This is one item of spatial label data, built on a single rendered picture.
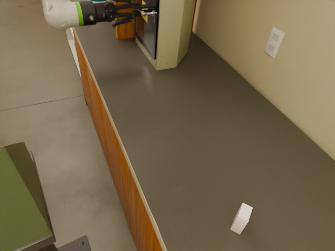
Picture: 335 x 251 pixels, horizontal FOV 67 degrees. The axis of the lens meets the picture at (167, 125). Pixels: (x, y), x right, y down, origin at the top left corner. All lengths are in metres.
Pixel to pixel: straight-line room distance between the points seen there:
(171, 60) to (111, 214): 1.08
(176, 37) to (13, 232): 0.97
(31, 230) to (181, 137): 0.55
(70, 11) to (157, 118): 0.54
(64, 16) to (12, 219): 0.76
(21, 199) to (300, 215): 0.75
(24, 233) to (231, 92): 0.95
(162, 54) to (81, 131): 1.29
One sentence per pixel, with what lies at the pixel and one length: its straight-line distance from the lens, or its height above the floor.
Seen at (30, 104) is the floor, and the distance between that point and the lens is 2.74.
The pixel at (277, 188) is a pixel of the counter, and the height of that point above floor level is 0.94.
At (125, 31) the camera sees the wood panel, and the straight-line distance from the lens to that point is 1.57.
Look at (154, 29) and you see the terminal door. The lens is 1.22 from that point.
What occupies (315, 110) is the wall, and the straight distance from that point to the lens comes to 1.15.
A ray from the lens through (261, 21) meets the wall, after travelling 1.30.
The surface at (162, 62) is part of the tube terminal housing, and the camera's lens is 1.29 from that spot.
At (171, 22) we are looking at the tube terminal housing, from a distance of 1.21.
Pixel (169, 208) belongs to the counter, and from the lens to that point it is 0.78.
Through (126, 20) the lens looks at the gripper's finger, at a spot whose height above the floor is 1.16.
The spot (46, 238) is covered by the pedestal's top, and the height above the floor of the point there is 0.94.
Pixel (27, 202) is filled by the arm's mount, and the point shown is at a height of 1.11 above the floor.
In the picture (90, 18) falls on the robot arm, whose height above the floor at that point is 1.20.
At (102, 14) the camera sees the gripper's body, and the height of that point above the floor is 1.20.
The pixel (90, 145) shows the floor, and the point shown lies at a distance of 2.21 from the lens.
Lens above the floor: 1.63
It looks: 44 degrees down
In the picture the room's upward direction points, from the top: 6 degrees clockwise
